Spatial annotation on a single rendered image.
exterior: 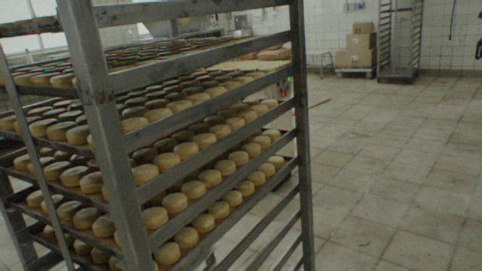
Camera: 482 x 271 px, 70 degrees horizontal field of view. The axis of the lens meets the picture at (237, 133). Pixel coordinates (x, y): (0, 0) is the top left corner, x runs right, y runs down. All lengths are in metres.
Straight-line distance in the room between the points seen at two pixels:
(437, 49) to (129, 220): 6.01
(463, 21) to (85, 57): 5.98
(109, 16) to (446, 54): 5.99
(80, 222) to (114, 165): 0.26
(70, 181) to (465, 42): 5.96
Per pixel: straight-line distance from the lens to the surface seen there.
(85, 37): 0.47
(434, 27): 6.29
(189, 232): 0.77
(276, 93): 2.36
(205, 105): 0.66
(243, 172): 0.80
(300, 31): 0.94
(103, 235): 0.69
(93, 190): 0.65
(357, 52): 6.16
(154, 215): 0.68
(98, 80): 0.47
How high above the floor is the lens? 1.31
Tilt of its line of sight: 20 degrees down
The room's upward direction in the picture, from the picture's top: 7 degrees counter-clockwise
